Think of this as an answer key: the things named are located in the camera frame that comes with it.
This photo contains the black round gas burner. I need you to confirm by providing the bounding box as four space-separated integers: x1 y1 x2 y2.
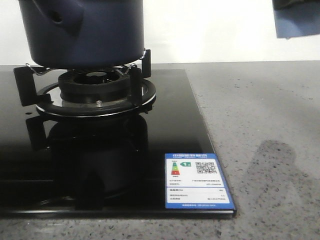
58 70 130 104

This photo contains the dark blue cooking pot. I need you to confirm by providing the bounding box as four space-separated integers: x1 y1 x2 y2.
19 0 145 69

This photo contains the blue energy label sticker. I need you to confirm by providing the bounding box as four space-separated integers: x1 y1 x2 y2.
164 153 236 213

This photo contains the light blue ribbed cup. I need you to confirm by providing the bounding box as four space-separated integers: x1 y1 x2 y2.
272 0 320 39

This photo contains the black pot support grate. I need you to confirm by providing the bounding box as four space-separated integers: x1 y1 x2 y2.
13 49 156 119

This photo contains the black glass gas stove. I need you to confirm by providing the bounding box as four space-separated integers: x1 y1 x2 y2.
0 69 237 219

